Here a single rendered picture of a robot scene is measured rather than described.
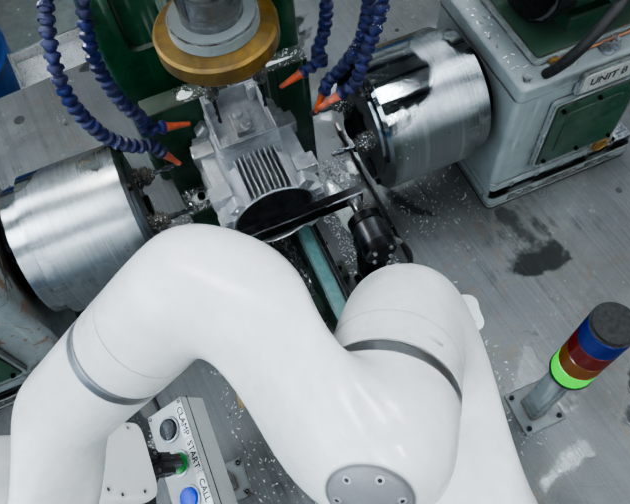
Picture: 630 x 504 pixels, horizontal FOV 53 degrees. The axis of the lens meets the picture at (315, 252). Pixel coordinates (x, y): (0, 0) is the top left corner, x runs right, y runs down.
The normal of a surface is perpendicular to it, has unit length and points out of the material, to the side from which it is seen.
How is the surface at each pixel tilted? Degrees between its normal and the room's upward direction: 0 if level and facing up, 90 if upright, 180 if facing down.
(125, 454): 60
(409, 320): 33
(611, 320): 0
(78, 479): 65
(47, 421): 54
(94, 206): 20
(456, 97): 43
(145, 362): 71
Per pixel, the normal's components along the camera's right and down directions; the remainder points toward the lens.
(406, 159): 0.36, 0.68
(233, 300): -0.21, -0.09
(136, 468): 0.76, -0.56
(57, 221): 0.10, -0.09
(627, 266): -0.07, -0.46
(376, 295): -0.37, -0.85
